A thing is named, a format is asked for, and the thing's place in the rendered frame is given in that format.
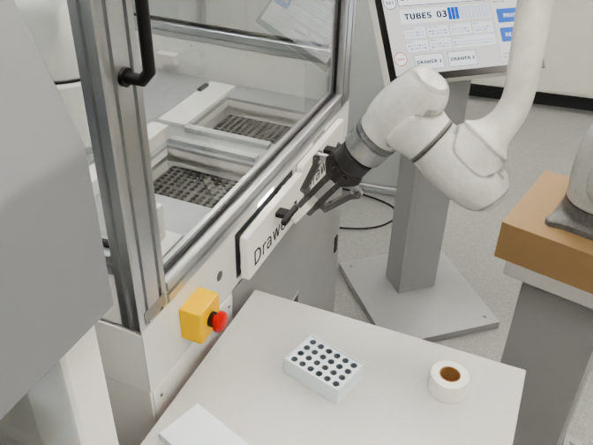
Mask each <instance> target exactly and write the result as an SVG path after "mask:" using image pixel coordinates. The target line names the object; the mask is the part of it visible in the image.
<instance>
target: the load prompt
mask: <svg viewBox="0 0 593 445"><path fill-rule="evenodd" d="M470 1H483V0H397V3H398V7H400V6H412V5H424V4H447V3H459V2H470Z"/></svg>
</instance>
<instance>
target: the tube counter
mask: <svg viewBox="0 0 593 445"><path fill-rule="evenodd" d="M434 9H435V13H436V18H437V21H447V20H458V19H479V18H489V17H491V16H492V13H491V9H490V5H489V4H467V5H456V6H444V7H434Z"/></svg>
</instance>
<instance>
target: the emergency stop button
mask: <svg viewBox="0 0 593 445"><path fill-rule="evenodd" d="M228 318H229V317H228V315H227V313H226V312H224V311H219V312H218V313H217V314H215V315H214V317H213V318H212V322H211V323H212V325H213V330H214V332H217V333H221V332H222V331H223V330H224V329H225V328H226V326H227V323H228Z"/></svg>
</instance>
